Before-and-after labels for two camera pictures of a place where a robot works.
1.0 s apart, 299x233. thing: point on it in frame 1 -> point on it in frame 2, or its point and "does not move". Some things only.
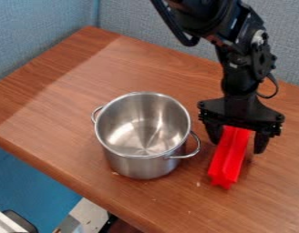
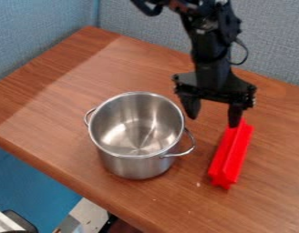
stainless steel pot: (144, 128) does not move
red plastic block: (229, 156) does not move
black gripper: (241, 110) -> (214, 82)
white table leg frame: (89, 218) does not move
